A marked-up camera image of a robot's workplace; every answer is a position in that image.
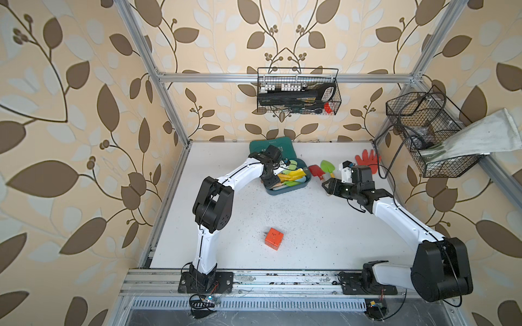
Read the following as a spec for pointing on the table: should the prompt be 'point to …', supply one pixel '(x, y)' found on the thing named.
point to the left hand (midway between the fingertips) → (272, 177)
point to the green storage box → (287, 152)
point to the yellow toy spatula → (295, 174)
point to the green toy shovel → (328, 168)
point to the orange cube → (274, 238)
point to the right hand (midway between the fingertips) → (327, 185)
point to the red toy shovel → (316, 171)
